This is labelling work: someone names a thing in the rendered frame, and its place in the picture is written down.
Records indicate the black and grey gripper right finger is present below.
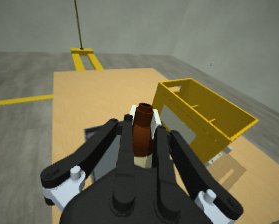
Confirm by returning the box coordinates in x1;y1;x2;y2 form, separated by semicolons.
151;109;244;224

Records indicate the yellow plastic crate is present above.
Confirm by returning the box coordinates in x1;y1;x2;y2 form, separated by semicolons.
152;78;259;164

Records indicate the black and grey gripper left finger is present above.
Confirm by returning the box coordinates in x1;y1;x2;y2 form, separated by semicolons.
40;105;136;213

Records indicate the dark grey square tray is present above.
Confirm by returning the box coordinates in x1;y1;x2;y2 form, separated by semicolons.
84;125;121;184

